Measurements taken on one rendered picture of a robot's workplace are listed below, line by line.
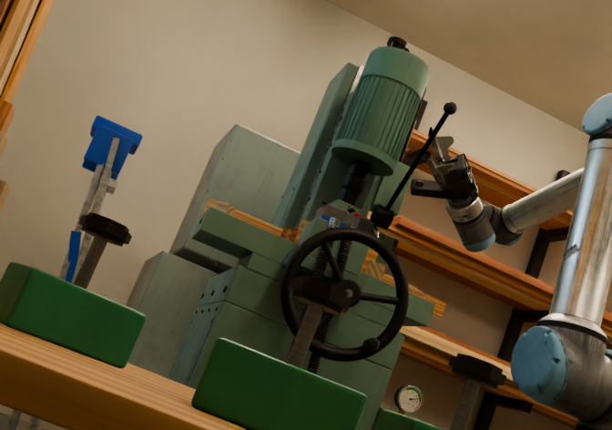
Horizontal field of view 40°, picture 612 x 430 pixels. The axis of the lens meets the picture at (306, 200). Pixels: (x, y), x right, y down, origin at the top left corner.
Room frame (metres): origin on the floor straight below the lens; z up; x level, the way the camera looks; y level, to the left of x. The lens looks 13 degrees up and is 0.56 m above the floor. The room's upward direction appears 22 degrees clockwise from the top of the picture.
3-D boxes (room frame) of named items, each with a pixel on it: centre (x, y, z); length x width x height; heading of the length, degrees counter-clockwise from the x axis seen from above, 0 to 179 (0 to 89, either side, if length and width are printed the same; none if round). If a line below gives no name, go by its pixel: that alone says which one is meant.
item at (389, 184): (2.40, -0.22, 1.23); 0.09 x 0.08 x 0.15; 9
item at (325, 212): (1.97, -0.10, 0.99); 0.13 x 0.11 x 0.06; 99
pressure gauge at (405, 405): (2.00, -0.39, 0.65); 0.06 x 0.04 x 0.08; 99
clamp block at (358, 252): (1.97, -0.10, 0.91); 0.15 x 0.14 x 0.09; 99
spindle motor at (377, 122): (2.17, -0.10, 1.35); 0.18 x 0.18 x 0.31
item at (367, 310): (2.11, -0.11, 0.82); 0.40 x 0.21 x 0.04; 99
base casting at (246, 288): (2.29, -0.08, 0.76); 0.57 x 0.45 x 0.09; 9
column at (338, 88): (2.45, -0.05, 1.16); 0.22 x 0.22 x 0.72; 9
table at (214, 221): (2.06, -0.08, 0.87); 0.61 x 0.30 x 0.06; 99
